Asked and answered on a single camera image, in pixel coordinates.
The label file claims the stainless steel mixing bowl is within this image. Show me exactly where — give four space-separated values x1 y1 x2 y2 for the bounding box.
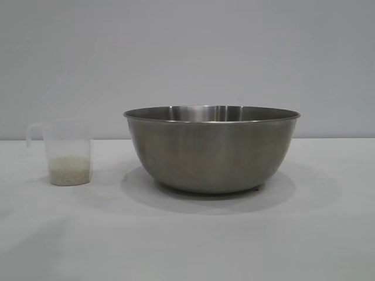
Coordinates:
122 104 302 194

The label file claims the clear plastic measuring cup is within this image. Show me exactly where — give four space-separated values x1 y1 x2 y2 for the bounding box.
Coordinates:
26 119 94 186

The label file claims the white uncooked rice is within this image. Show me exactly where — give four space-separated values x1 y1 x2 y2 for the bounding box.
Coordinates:
49 156 89 185

